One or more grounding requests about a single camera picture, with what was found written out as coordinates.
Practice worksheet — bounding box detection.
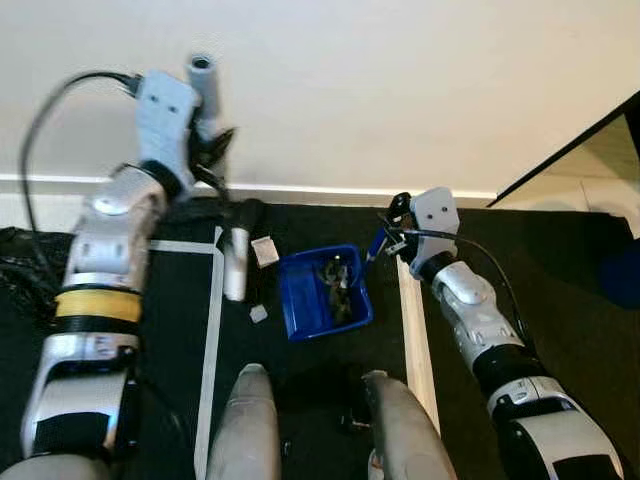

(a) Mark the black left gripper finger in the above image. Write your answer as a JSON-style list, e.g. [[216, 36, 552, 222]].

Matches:
[[207, 125, 239, 166]]

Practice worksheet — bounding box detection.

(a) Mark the blue dustpan with black grip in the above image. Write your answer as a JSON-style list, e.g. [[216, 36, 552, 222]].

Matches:
[[278, 192, 413, 343]]

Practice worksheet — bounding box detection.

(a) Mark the black floor mat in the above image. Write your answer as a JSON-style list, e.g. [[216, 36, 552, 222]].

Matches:
[[0, 200, 640, 480]]

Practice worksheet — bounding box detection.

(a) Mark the black flat object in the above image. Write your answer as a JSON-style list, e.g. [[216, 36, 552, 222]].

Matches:
[[160, 196, 236, 229]]

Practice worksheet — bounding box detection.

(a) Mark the white baseboard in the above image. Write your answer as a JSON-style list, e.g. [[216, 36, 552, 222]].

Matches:
[[0, 172, 499, 204]]

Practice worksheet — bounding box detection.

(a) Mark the short white tape strip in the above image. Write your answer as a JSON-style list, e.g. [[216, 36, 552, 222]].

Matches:
[[148, 238, 223, 255]]

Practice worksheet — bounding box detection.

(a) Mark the dark debris pile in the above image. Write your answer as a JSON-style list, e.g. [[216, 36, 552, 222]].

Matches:
[[315, 255, 361, 326]]

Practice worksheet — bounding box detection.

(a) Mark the long wide white tape strip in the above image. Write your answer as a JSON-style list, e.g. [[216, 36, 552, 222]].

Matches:
[[396, 255, 443, 433]]

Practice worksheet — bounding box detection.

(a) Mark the large white paper piece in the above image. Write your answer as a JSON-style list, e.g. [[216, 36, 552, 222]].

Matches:
[[253, 236, 281, 268]]

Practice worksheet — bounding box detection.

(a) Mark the long thin white tape strip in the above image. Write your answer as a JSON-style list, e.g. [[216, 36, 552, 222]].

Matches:
[[193, 226, 227, 479]]

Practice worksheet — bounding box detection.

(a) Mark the grey right robot leg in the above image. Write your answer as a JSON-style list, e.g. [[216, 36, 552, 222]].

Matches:
[[360, 369, 459, 480]]

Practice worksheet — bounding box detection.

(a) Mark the grey robot leg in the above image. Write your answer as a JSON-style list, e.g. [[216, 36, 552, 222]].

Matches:
[[205, 363, 284, 480], [360, 369, 459, 480]]

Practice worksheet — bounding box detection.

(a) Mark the grey left robot leg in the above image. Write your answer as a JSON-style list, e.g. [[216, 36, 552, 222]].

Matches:
[[205, 363, 284, 480]]

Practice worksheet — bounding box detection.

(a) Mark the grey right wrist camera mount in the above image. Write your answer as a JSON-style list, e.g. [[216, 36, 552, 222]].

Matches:
[[409, 187, 462, 266]]

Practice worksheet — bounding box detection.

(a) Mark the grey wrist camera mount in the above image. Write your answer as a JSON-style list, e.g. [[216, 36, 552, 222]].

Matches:
[[134, 69, 202, 177], [409, 187, 462, 266]]

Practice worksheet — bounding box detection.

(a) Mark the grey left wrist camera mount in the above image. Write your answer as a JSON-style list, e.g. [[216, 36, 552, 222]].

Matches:
[[134, 69, 202, 177]]

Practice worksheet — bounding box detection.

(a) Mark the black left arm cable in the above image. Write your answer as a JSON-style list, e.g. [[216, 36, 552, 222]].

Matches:
[[18, 69, 143, 271]]

